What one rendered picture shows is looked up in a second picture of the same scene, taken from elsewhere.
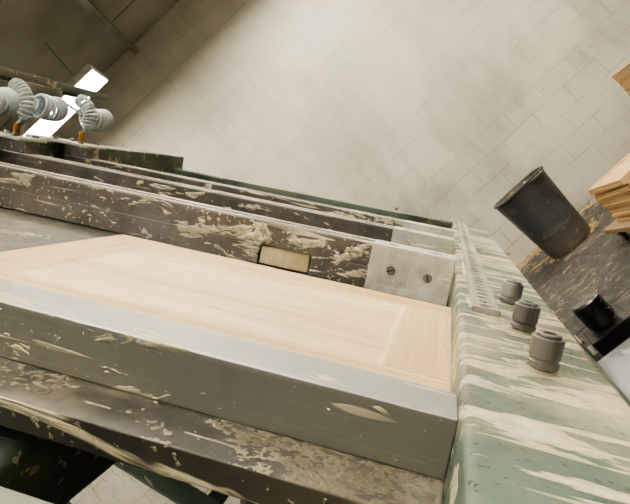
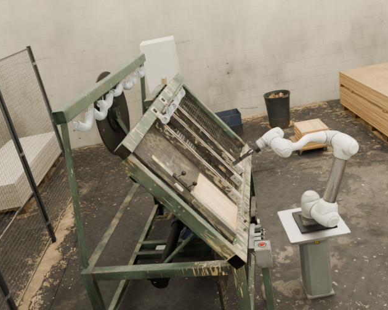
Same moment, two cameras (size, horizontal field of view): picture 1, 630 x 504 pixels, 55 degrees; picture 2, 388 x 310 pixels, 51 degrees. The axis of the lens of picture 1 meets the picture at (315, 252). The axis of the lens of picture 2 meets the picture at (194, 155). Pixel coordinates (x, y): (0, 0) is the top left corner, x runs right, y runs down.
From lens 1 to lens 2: 3.05 m
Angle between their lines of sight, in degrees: 27
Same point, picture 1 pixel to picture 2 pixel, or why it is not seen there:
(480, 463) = (238, 240)
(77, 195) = (192, 155)
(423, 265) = (237, 197)
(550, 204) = (282, 109)
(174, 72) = not seen: outside the picture
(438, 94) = (275, 26)
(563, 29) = (340, 31)
